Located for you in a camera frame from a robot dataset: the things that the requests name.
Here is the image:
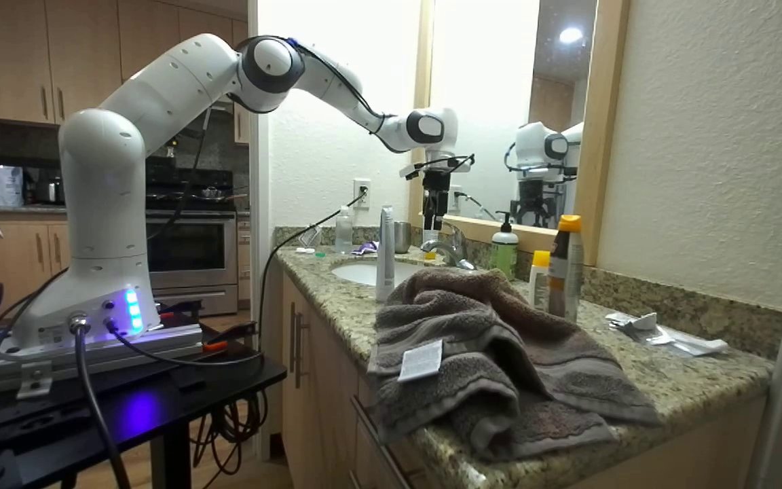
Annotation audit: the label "yellow cap spray bottle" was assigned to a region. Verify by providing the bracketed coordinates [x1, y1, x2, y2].
[549, 216, 583, 320]

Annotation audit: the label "wall mirror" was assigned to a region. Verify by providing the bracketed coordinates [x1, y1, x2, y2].
[430, 0, 598, 229]

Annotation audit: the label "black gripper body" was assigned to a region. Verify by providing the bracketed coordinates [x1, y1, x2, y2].
[403, 153, 475, 229]

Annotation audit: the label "white oval sink basin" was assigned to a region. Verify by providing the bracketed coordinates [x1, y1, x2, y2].
[331, 258, 422, 288]

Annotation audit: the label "black power cable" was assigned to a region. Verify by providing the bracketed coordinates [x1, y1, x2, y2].
[100, 191, 370, 373]

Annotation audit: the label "stainless steel oven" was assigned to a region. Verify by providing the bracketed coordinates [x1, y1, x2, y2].
[147, 160, 238, 316]

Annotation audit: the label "white wall outlet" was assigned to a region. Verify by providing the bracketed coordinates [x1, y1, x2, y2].
[352, 176, 373, 212]

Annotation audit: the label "wooden vanity cabinet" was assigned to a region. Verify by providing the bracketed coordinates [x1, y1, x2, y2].
[280, 271, 424, 489]

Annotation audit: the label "white crumpled paper packet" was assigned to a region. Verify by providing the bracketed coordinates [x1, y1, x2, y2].
[605, 314, 729, 357]

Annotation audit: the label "chrome faucet tap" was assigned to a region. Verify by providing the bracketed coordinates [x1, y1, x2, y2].
[422, 239, 475, 271]

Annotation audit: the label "green soap dispenser bottle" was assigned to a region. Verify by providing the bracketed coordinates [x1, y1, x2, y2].
[490, 217, 519, 280]

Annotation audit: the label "black robot table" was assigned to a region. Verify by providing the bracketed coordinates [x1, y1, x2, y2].
[0, 360, 286, 489]

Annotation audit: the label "small yellow cap bottle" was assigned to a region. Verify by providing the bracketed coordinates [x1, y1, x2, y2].
[529, 251, 552, 309]

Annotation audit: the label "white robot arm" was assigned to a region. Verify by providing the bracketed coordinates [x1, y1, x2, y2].
[14, 32, 460, 348]

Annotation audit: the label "grey brown towel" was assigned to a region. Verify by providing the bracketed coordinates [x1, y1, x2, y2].
[366, 269, 661, 462]

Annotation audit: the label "clear small bottle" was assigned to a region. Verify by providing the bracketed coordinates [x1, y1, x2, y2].
[333, 208, 357, 257]

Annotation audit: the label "wooden upper kitchen cabinets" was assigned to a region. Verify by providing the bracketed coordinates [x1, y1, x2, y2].
[0, 0, 247, 126]

